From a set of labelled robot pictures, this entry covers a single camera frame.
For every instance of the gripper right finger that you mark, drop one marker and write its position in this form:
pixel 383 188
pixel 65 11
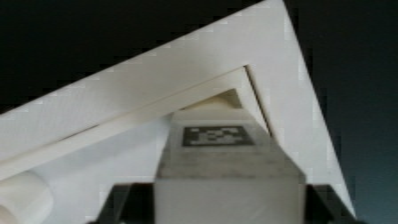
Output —
pixel 326 210

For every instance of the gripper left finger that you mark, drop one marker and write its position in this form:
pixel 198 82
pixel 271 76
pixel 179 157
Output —
pixel 129 207

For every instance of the white square tabletop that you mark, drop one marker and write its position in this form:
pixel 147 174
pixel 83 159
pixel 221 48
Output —
pixel 83 139

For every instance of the white leg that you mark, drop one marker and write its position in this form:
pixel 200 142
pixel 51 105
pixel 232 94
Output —
pixel 228 180

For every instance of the white U-shaped fence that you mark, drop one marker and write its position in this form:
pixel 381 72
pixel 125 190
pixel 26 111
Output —
pixel 250 41

